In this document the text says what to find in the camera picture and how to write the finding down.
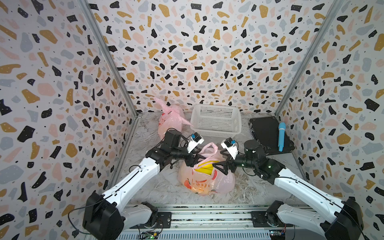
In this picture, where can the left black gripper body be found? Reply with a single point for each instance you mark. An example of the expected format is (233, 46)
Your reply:
(190, 160)

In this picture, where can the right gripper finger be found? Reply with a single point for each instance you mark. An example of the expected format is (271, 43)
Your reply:
(224, 169)
(220, 164)

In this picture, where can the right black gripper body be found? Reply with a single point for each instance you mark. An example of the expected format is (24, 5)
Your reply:
(232, 163)

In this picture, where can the yellow banana bunch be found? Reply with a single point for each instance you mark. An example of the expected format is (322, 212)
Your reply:
(205, 168)

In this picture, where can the pink plastic bag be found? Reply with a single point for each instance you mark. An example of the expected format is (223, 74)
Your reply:
(172, 117)
(203, 184)

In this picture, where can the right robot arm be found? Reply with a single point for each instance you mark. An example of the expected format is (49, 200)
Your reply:
(329, 217)

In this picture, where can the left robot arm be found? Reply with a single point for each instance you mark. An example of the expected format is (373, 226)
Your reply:
(106, 215)

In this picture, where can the white plastic basket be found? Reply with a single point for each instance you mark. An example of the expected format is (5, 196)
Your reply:
(216, 121)

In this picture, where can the black case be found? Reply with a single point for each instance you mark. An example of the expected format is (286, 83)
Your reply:
(265, 130)

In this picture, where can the blue microphone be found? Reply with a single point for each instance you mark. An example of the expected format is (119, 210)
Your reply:
(281, 139)

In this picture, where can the right circuit board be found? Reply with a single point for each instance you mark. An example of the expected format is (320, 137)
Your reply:
(277, 235)

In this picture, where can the left green circuit board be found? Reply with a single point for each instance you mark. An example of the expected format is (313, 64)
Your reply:
(149, 236)

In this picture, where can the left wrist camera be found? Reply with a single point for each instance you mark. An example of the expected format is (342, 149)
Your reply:
(194, 140)

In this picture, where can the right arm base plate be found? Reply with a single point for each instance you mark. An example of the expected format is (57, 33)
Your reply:
(262, 219)

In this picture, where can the aluminium rail frame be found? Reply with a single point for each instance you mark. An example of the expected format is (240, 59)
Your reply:
(216, 222)

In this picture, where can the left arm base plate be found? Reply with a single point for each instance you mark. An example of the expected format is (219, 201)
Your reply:
(160, 220)

